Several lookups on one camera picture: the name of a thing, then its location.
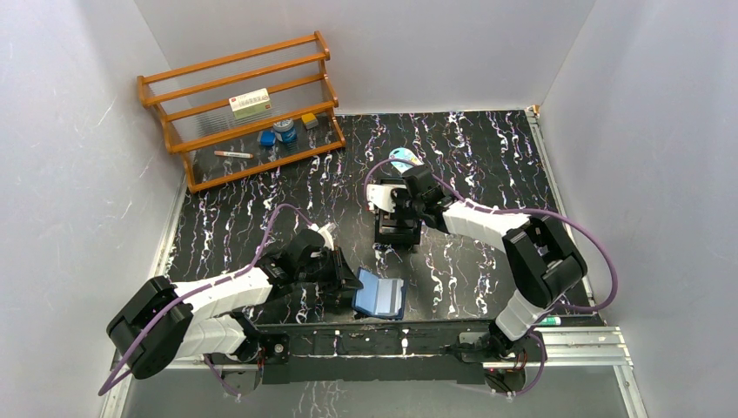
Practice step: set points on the teal oval blister pack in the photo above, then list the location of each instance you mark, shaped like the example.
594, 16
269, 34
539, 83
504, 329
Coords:
403, 159

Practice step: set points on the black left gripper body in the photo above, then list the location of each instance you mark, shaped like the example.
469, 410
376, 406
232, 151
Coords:
337, 269

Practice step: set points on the green white marker pen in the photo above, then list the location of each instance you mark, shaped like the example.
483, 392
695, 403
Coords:
550, 321

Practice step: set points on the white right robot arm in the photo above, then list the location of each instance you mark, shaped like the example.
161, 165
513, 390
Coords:
544, 261

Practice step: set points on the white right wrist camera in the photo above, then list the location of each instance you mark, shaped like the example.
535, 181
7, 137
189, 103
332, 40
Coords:
380, 197

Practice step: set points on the orange white marker pen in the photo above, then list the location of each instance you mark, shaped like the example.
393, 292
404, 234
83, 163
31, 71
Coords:
225, 154

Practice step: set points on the blue small cap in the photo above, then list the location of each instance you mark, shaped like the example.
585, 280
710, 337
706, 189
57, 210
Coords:
267, 138

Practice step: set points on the blue round tin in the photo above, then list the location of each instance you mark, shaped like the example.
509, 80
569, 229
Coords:
285, 131

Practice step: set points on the black card box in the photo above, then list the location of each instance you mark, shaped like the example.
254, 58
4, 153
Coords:
394, 238

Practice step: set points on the white green small box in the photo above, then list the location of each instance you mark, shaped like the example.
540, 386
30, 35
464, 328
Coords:
250, 104

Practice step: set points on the yellow grey small block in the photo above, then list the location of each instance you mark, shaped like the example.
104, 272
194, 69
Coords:
309, 121

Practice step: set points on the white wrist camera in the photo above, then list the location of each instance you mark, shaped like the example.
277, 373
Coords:
380, 197
326, 232

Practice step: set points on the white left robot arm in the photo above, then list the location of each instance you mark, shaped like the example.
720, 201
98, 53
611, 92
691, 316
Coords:
166, 320

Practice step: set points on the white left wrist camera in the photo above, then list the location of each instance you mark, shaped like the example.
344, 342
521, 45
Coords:
326, 232

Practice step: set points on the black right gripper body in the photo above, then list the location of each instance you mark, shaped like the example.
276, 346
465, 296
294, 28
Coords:
419, 202

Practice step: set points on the orange wooden shelf rack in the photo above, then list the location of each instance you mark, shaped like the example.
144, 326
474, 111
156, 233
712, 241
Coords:
232, 117

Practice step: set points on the blue leather card holder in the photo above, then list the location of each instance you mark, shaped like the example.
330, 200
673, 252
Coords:
379, 297

